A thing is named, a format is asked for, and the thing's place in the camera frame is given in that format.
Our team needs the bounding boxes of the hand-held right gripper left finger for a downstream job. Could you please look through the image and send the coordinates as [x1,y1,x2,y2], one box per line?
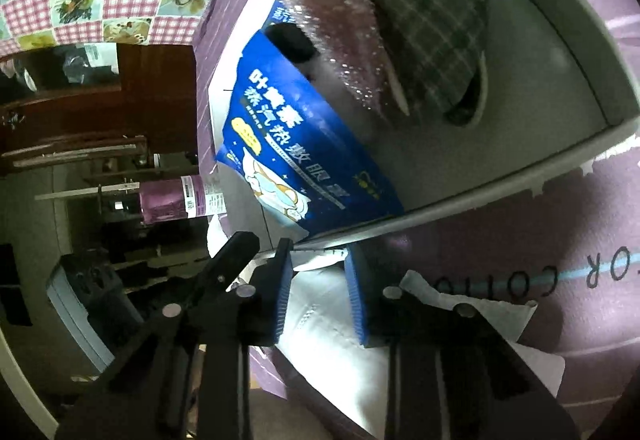
[55,230,296,440]

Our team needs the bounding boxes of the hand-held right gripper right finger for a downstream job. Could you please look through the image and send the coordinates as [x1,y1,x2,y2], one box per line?
[344,247,586,440]

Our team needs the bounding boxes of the white face mask pack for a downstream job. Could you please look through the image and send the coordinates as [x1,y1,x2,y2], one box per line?
[207,215,566,440]

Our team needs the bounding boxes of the blue eye mask packet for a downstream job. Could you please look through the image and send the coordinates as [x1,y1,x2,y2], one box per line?
[215,27,405,241]
[260,0,301,38]

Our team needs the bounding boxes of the white cardboard box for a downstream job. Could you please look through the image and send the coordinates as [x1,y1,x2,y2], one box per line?
[207,0,638,253]

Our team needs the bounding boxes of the grey plaid cloth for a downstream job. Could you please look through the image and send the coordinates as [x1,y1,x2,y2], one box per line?
[325,0,490,127]

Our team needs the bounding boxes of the purple canister with white label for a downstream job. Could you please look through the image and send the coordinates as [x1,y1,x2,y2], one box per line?
[139,174,227,225]

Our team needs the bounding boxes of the grey plastic bin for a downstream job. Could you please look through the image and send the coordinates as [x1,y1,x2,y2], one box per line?
[47,255,146,371]

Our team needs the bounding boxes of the dark wooden cabinet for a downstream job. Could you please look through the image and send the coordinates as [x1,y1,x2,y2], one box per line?
[0,42,201,176]

